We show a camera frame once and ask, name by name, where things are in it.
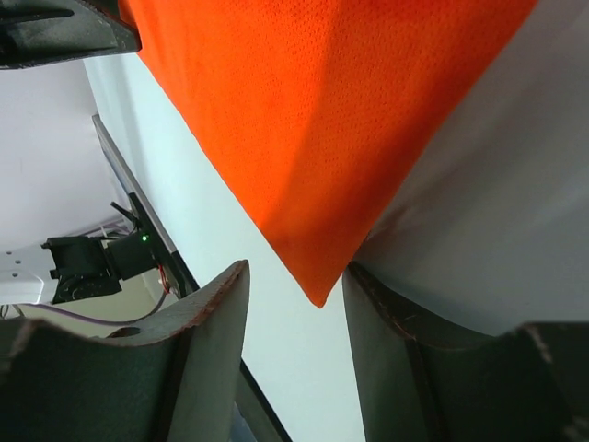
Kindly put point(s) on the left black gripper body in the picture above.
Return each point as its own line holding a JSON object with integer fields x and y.
{"x": 40, "y": 32}

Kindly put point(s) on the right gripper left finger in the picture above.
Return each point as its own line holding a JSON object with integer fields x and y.
{"x": 169, "y": 377}

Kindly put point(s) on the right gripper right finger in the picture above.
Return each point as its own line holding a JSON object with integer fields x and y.
{"x": 423, "y": 378}

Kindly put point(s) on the orange t shirt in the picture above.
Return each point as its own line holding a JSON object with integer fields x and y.
{"x": 314, "y": 112}

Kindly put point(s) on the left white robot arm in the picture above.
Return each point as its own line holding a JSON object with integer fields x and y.
{"x": 65, "y": 269}

